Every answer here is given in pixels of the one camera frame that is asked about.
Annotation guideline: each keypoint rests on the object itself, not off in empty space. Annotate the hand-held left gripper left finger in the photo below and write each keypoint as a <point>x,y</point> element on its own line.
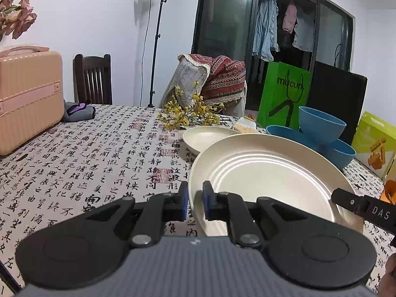
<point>184,202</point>

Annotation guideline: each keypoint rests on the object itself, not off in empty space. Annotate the hanging white garment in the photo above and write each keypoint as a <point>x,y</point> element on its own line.
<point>304,35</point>

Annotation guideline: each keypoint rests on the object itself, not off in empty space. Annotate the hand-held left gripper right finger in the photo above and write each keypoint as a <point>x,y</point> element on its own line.
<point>207,202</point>

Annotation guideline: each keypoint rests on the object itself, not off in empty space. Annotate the grey purple cloth pouch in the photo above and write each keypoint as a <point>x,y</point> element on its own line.
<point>80,113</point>

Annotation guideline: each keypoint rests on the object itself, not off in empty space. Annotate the yellow flower branch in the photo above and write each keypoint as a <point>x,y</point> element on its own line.
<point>176,119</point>

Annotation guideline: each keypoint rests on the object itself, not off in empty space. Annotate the green paper bag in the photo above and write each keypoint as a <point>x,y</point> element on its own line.
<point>275,99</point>

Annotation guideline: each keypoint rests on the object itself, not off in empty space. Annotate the orange leather piece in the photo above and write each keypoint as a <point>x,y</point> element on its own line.
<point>389,191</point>

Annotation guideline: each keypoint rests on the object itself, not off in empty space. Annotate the pink artificial flowers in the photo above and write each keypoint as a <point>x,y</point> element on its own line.
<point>23,24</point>

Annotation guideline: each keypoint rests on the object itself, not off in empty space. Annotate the yellow-green snack box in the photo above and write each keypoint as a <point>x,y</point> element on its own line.
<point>368,136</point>

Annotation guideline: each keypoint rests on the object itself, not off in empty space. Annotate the black paper bag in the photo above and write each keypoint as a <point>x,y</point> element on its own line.
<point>337,89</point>

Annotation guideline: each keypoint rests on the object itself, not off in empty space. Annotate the red patterned blanket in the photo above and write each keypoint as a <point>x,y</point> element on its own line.
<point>222,77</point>

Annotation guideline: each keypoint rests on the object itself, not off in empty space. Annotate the blue bowl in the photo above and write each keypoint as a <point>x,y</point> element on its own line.
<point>278,131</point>
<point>343,154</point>
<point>321,130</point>

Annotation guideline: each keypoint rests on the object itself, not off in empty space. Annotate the dark framed glass door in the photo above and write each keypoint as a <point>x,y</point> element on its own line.
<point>222,15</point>

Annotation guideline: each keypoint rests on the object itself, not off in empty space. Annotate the person's right hand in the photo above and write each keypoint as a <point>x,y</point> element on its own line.
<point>389,278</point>

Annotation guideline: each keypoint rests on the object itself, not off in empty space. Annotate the hanging pink garment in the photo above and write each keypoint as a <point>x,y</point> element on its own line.
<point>290,18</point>

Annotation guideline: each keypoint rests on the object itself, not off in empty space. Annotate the pink suitcase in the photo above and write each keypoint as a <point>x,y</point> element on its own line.
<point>27,99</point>

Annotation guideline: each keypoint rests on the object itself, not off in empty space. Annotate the hanging blue shirt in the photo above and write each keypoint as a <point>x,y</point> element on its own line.
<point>264,31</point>

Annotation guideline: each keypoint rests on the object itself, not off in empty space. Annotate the dark wooden chair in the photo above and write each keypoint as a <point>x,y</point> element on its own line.
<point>92,80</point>

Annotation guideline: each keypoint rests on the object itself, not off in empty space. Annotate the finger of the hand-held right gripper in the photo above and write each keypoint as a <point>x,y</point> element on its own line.
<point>349,202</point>

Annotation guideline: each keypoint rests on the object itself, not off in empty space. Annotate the cream plate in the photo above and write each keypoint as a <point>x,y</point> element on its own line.
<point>207,136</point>
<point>263,167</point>

